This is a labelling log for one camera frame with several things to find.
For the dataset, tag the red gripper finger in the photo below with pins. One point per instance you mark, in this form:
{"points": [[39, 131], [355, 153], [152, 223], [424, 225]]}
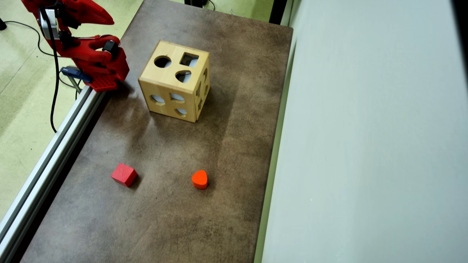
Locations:
{"points": [[89, 15], [100, 10]]}

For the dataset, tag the red robot arm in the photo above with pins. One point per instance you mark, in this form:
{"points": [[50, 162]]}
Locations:
{"points": [[91, 54]]}

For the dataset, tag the wooden shape sorter box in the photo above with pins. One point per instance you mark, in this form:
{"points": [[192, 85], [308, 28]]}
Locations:
{"points": [[166, 87]]}

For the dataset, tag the small black floor object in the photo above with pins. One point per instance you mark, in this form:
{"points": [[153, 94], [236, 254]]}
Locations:
{"points": [[2, 25]]}

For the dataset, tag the blue table clamp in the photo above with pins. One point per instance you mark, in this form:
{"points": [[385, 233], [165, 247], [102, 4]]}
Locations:
{"points": [[75, 73]]}

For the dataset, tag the red wooden cube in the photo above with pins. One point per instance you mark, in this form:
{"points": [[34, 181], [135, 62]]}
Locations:
{"points": [[123, 174]]}

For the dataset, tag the orange heart block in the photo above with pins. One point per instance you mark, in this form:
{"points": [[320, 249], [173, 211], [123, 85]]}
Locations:
{"points": [[199, 179]]}

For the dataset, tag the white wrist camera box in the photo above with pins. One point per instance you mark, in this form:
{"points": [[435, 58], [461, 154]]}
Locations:
{"points": [[50, 25]]}

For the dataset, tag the aluminium profile rail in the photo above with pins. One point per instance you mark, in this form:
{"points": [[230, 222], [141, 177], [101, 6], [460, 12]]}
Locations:
{"points": [[47, 164]]}

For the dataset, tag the black vertical post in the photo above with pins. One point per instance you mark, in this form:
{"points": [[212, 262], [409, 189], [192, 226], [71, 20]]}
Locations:
{"points": [[278, 11]]}

